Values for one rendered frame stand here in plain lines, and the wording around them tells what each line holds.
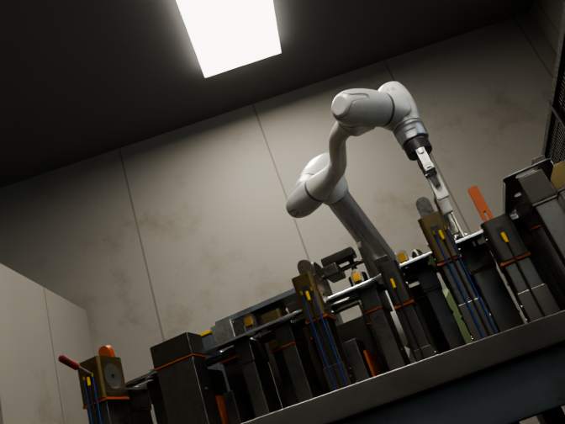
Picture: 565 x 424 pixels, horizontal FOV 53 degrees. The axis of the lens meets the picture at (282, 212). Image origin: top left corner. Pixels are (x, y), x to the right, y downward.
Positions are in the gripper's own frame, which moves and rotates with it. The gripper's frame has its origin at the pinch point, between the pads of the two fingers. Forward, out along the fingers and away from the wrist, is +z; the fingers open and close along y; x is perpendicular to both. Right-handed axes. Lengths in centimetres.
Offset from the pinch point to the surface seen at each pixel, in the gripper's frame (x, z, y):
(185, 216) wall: -173, -150, -220
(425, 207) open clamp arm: -5.7, 5.1, 17.9
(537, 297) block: 7.5, 35.8, 22.8
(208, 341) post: -94, 2, -30
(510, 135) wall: 83, -126, -290
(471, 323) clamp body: -7.5, 36.1, 24.3
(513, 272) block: 5.5, 28.9, 22.4
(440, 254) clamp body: -7.3, 19.4, 24.9
